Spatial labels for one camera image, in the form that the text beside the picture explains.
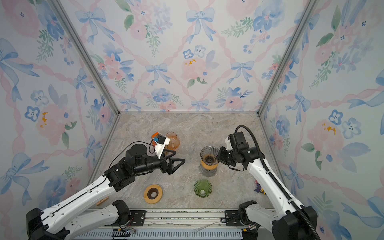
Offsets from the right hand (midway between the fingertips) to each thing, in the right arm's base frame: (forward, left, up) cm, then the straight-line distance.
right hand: (216, 156), depth 78 cm
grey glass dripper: (+2, +4, -3) cm, 5 cm away
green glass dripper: (-11, +6, -16) cm, 21 cm away
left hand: (-7, +17, +11) cm, 22 cm away
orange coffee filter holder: (+16, +38, -5) cm, 41 cm away
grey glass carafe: (-5, +3, -11) cm, 12 cm away
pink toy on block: (-27, +40, +18) cm, 52 cm away
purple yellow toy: (-12, -24, -15) cm, 31 cm away
